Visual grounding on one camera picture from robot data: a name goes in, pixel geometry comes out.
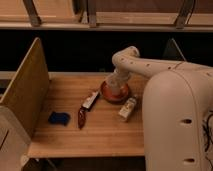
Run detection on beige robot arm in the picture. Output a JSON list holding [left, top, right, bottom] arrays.
[[112, 46, 213, 171]]

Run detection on wooden left side panel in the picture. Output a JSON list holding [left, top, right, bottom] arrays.
[[0, 38, 50, 141]]

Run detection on wooden shelf rail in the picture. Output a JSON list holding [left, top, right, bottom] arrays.
[[0, 0, 213, 33]]

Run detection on dark right side panel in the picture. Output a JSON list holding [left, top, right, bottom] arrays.
[[162, 38, 186, 61]]

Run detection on blue cloth object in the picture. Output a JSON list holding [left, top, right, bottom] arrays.
[[48, 112, 70, 126]]

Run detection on black cables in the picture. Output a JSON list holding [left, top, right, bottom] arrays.
[[201, 111, 213, 158]]

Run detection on orange ceramic bowl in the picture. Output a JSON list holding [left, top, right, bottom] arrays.
[[100, 82, 130, 103]]

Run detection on red handled knife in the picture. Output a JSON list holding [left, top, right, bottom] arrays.
[[78, 91, 99, 129]]

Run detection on small cream bottle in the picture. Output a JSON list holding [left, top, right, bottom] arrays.
[[118, 96, 137, 121]]

